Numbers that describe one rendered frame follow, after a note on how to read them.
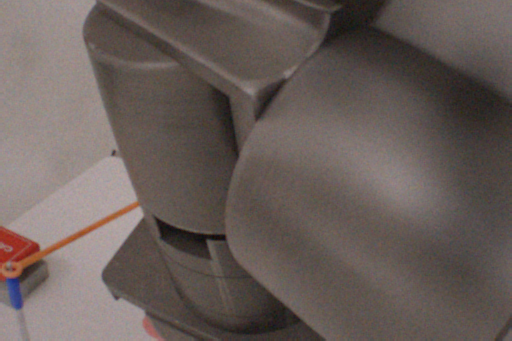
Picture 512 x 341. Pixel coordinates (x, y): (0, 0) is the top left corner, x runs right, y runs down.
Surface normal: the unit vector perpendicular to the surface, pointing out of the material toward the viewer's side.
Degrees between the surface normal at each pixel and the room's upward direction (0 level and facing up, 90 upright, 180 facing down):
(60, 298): 55
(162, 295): 30
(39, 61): 0
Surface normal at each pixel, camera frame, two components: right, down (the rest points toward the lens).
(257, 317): 0.08, 0.68
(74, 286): 0.11, -0.92
